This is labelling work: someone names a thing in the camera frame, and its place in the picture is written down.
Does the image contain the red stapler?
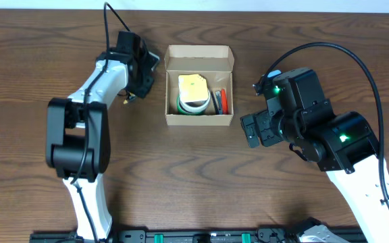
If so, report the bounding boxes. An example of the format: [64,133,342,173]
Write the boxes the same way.
[215,89,228,115]

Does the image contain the correction tape dispenser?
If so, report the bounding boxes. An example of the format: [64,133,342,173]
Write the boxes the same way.
[124,94,136,105]

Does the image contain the yellow sticky note pad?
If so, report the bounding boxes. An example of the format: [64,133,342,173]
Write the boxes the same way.
[178,74,209,103]

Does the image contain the green tape roll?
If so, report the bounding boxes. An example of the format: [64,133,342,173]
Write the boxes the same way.
[176,97,205,115]

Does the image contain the white tape roll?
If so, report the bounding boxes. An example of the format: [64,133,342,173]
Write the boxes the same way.
[178,92,211,113]

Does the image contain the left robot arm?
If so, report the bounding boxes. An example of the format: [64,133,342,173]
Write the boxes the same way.
[45,51,160,242]

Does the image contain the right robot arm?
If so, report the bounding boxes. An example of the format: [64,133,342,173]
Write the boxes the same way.
[240,98,389,242]

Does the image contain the open brown cardboard box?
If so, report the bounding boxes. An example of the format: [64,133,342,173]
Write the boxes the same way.
[165,45,234,126]

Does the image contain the right black cable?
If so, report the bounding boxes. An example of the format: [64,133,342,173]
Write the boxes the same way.
[258,41,389,243]

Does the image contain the black cable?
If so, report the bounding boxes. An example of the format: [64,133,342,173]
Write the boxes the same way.
[69,1,132,243]
[258,41,389,243]

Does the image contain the left black cable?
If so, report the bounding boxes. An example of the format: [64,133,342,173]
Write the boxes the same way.
[69,1,132,243]

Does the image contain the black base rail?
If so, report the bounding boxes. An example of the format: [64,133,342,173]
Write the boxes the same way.
[28,227,369,243]

